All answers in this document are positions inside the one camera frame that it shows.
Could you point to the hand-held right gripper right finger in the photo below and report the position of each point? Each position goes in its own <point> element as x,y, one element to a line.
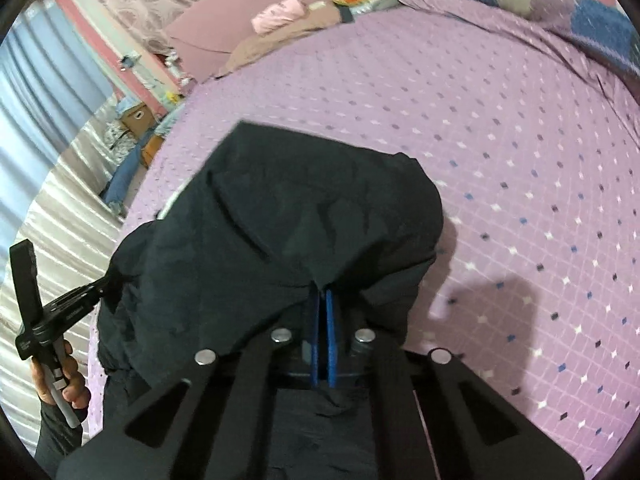
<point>332,345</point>

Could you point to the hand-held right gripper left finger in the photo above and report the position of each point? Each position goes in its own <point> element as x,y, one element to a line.
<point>313,345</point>

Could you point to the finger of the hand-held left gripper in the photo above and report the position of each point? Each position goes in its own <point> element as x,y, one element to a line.
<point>97,288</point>

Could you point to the black padded jacket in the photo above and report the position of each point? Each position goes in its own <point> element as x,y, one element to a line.
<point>280,220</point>

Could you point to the person's left hand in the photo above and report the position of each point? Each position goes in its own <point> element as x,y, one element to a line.
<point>77,385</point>

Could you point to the silver satin curtain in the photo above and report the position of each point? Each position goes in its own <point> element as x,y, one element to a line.
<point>70,200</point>

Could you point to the blue jeans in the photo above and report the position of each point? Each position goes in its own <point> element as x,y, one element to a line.
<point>125,170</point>

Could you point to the cardboard box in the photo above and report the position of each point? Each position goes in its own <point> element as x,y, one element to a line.
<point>137,120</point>

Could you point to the blue curtain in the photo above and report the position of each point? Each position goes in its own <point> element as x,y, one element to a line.
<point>45,90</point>

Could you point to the small yellow toy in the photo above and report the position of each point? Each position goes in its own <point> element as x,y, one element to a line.
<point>173,96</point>

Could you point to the purple diamond-print bed sheet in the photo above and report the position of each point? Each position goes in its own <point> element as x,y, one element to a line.
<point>450,135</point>

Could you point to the brown blanket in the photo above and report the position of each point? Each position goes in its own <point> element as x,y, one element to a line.
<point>280,42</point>

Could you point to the pink folded cloth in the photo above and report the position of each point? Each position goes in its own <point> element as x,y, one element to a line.
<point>277,15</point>

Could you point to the wall socket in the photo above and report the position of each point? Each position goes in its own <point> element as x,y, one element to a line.
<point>128,61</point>

